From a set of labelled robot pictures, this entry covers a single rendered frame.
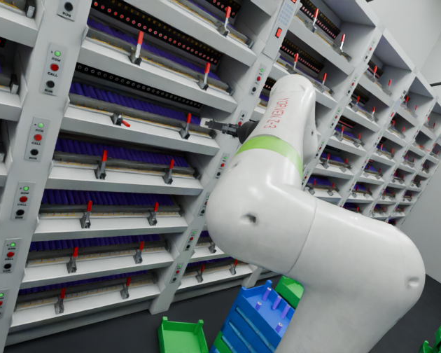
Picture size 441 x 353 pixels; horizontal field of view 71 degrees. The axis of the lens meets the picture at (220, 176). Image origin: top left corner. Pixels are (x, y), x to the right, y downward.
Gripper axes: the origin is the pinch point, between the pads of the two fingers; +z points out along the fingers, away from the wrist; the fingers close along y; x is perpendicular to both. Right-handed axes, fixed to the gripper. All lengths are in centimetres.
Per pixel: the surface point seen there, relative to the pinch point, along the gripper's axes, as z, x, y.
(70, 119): 10.5, -8.3, -41.1
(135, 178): 16.1, -25.1, -14.4
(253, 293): -8, -68, 42
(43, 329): 30, -90, -31
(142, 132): 10.5, -7.9, -18.8
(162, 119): 15.9, -2.6, -9.2
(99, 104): 15.4, -2.7, -32.2
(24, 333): 30, -90, -37
